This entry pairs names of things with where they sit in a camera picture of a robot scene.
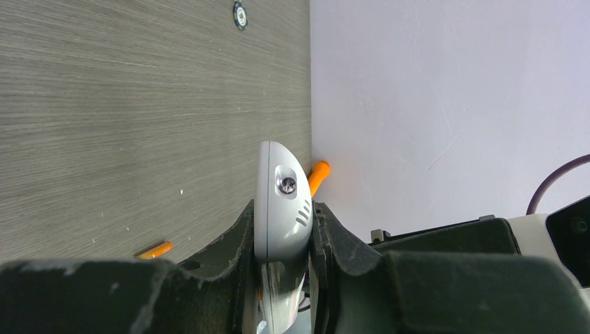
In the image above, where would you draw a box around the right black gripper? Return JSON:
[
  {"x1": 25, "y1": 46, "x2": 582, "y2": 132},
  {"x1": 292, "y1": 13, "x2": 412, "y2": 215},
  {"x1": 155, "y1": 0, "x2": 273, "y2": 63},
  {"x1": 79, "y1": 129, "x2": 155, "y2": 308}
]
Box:
[{"x1": 369, "y1": 215, "x2": 521, "y2": 255}]

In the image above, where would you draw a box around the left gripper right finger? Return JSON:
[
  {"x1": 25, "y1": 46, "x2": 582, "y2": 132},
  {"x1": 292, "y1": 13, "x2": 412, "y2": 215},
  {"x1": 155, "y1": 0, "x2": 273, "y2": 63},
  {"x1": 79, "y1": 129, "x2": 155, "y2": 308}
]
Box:
[{"x1": 309, "y1": 202, "x2": 388, "y2": 333}]

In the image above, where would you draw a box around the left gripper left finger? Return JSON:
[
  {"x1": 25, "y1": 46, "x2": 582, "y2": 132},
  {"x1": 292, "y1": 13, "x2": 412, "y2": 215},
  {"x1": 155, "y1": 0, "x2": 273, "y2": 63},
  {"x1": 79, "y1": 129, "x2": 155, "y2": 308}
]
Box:
[{"x1": 180, "y1": 201, "x2": 258, "y2": 333}]

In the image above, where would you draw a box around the white remote control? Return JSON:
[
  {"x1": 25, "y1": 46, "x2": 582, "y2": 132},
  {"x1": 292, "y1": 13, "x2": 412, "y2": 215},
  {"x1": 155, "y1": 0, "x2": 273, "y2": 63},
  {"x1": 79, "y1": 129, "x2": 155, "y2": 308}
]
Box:
[{"x1": 253, "y1": 141, "x2": 312, "y2": 333}]

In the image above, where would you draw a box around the orange cylinder peg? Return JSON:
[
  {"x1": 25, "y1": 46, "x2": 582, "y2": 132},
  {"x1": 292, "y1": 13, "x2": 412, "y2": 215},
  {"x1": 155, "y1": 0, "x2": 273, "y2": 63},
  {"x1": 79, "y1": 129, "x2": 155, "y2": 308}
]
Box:
[{"x1": 308, "y1": 161, "x2": 330, "y2": 197}]

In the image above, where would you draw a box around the poker chip right lower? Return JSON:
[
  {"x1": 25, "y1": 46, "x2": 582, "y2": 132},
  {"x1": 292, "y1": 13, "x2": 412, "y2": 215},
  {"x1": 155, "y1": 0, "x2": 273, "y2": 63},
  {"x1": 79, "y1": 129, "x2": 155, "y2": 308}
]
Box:
[{"x1": 232, "y1": 0, "x2": 248, "y2": 31}]

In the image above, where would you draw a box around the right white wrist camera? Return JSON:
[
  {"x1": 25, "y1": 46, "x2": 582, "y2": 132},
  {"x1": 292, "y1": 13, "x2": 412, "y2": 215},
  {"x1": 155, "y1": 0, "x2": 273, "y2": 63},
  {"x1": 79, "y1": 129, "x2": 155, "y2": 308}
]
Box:
[{"x1": 508, "y1": 196, "x2": 589, "y2": 292}]

